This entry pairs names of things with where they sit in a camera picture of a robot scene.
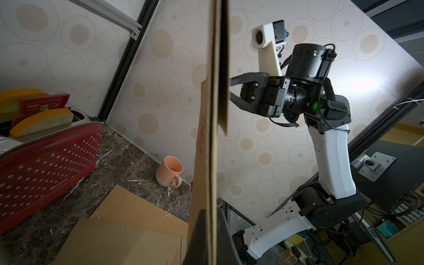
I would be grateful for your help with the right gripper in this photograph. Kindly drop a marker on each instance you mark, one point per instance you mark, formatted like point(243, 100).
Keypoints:
point(262, 94)

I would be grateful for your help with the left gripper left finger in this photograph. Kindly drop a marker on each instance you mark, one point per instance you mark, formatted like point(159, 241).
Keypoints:
point(196, 251)

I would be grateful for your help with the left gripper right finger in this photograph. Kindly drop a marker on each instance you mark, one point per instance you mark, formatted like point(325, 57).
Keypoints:
point(226, 253)

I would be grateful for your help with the brown file envelope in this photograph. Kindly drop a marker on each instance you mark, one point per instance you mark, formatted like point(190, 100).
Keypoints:
point(214, 96)
point(95, 242)
point(123, 207)

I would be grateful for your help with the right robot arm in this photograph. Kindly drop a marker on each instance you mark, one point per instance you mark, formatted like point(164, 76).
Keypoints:
point(305, 90)

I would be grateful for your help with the pink cup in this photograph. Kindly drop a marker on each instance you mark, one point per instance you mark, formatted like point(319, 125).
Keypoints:
point(169, 172)

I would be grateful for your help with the red polka dot toaster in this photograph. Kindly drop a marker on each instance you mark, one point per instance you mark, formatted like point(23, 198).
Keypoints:
point(37, 168)

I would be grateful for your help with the front yellow toast slice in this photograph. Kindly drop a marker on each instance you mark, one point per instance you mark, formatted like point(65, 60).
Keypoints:
point(42, 121)

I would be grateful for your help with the yellow toast slice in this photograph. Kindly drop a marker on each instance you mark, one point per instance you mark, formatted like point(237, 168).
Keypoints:
point(10, 101)
point(42, 121)

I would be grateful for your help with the rear yellow toast slice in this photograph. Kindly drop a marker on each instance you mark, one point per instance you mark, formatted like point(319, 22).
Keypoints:
point(10, 101)

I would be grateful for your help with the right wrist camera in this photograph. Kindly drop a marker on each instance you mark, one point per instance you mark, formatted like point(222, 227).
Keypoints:
point(267, 39)

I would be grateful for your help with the back aluminium rail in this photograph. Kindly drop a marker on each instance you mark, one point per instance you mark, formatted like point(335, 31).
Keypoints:
point(112, 14)

